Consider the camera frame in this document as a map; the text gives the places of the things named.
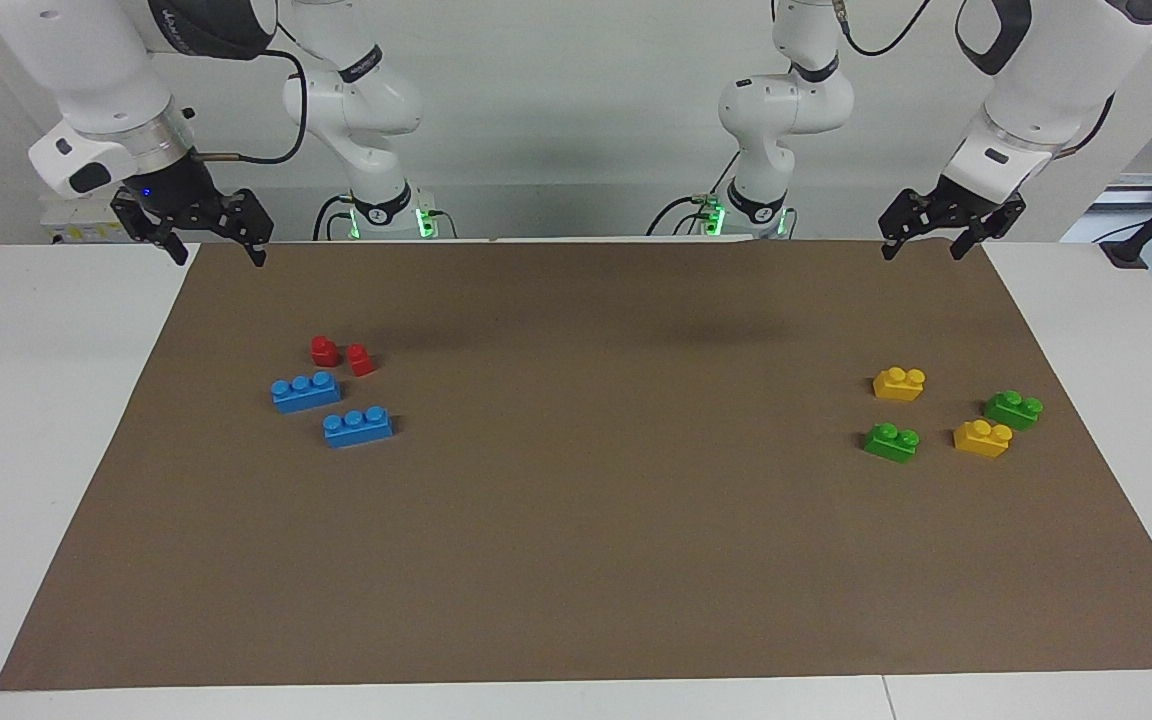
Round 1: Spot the black right base cable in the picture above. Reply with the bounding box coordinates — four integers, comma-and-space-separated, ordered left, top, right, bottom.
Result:
313, 195, 357, 242

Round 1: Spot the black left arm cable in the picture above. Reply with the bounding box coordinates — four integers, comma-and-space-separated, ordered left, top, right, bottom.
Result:
831, 0, 1117, 161

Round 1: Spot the black left base cable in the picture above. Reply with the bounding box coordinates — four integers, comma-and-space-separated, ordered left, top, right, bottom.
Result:
647, 195, 712, 238

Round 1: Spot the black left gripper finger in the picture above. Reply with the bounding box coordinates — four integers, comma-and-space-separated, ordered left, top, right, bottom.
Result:
881, 190, 937, 261
950, 195, 1027, 261

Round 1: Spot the white wall box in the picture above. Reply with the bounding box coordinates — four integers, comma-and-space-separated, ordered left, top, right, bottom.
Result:
41, 195, 129, 244

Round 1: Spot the yellow two-stud toy brick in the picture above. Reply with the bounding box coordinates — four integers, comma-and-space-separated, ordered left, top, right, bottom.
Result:
953, 419, 1014, 460
873, 367, 927, 403

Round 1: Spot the black base cable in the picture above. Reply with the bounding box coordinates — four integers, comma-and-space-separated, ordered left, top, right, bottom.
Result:
647, 195, 712, 238
313, 195, 357, 242

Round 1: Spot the brown table mat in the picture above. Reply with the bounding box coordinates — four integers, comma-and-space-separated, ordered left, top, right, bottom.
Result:
0, 238, 1152, 693

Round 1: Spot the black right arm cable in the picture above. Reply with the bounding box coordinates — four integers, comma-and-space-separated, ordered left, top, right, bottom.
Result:
186, 45, 309, 166

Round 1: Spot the green two-stud toy brick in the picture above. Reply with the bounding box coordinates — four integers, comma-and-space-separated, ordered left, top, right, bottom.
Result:
984, 390, 1045, 432
863, 422, 921, 464

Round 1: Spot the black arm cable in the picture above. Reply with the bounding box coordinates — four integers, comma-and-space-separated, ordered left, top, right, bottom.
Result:
186, 45, 309, 166
831, 0, 1117, 161

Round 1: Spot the blue three-stud toy brick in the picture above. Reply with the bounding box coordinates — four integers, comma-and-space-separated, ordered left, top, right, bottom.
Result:
323, 407, 395, 449
271, 371, 344, 415

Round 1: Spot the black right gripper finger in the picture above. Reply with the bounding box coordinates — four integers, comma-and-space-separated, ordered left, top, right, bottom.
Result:
224, 188, 273, 267
111, 195, 189, 267

